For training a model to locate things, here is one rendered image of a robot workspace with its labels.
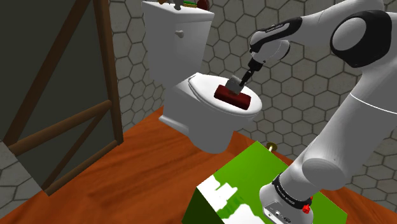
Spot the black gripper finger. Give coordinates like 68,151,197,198
239,69,256,88

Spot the green robot stand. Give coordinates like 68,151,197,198
181,141,349,224

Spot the white toilet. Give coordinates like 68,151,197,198
141,1,263,155

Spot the brown wooden frame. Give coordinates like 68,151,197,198
0,0,125,197

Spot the dark red block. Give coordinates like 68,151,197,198
213,84,252,111

